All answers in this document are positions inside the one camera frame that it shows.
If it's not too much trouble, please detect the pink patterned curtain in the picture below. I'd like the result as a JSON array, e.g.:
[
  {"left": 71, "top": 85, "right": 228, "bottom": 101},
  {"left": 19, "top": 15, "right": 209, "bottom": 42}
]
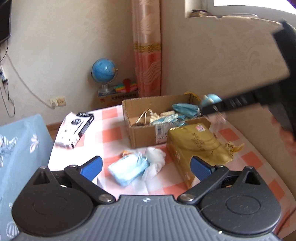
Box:
[{"left": 132, "top": 0, "right": 162, "bottom": 97}]

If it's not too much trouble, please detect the orange cardboard box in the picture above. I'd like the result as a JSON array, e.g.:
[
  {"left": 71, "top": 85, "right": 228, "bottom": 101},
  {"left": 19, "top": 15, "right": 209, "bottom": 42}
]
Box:
[{"left": 95, "top": 90, "right": 138, "bottom": 108}]

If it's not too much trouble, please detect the blue bed cover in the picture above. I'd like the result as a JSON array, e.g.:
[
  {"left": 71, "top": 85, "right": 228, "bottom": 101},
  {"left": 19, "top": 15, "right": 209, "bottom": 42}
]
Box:
[{"left": 1, "top": 114, "right": 54, "bottom": 240}]

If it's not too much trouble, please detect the brown cardboard box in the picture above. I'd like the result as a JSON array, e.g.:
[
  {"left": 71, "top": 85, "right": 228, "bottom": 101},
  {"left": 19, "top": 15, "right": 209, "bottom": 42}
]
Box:
[{"left": 122, "top": 93, "right": 211, "bottom": 149}]

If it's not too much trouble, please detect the white folded cloth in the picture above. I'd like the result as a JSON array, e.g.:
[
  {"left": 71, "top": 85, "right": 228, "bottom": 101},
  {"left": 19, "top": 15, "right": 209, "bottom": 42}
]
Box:
[{"left": 142, "top": 147, "right": 166, "bottom": 182}]

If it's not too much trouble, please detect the black white product box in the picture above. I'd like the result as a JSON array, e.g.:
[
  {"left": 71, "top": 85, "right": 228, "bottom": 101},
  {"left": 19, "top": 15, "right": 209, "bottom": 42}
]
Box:
[{"left": 55, "top": 113, "right": 94, "bottom": 149}]

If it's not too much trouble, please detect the beige tassel ornament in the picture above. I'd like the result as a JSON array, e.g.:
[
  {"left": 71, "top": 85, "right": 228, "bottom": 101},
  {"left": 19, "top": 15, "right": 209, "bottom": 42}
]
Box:
[{"left": 132, "top": 108, "right": 175, "bottom": 126}]

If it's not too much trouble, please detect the blue brocade drawstring pouch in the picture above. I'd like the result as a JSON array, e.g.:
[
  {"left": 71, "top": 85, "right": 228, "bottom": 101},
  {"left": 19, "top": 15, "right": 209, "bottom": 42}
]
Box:
[{"left": 151, "top": 113, "right": 186, "bottom": 126}]

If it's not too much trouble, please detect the blue white plush ball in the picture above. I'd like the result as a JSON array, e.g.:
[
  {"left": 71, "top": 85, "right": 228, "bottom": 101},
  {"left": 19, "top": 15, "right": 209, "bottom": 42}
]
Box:
[{"left": 199, "top": 93, "right": 222, "bottom": 110}]

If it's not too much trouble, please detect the gold tissue pack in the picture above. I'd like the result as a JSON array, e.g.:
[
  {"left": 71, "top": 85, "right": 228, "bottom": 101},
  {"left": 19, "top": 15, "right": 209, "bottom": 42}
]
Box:
[{"left": 166, "top": 123, "right": 226, "bottom": 188}]

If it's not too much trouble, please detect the blue cloth in box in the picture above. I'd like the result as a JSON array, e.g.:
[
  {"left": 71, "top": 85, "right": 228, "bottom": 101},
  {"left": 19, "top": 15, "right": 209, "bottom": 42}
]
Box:
[{"left": 172, "top": 103, "right": 201, "bottom": 118}]

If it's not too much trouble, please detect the hanging white power strip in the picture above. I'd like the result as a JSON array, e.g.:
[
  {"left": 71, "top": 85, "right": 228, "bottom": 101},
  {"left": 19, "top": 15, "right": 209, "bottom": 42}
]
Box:
[{"left": 0, "top": 68, "right": 8, "bottom": 83}]

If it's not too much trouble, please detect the wall mounted black television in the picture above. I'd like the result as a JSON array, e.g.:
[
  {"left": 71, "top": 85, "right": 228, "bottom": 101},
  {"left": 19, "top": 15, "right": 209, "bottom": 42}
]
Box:
[{"left": 0, "top": 1, "right": 12, "bottom": 43}]

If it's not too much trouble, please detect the light blue folded cloth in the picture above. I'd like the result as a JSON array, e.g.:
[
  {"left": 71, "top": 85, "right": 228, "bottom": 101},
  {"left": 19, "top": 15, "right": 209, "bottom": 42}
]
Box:
[{"left": 107, "top": 152, "right": 149, "bottom": 187}]

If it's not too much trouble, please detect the blue desk globe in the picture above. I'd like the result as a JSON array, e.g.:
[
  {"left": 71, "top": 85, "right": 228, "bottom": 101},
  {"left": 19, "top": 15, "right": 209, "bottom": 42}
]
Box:
[{"left": 91, "top": 58, "right": 118, "bottom": 94}]

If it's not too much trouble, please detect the white wall socket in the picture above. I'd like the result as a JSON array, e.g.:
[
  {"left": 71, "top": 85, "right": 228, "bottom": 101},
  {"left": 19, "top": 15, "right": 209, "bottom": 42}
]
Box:
[{"left": 49, "top": 96, "right": 66, "bottom": 108}]

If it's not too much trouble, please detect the rainbow pop fidget toy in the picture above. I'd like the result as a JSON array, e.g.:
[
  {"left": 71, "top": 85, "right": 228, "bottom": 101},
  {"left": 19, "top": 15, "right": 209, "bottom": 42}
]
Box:
[{"left": 114, "top": 78, "right": 137, "bottom": 93}]

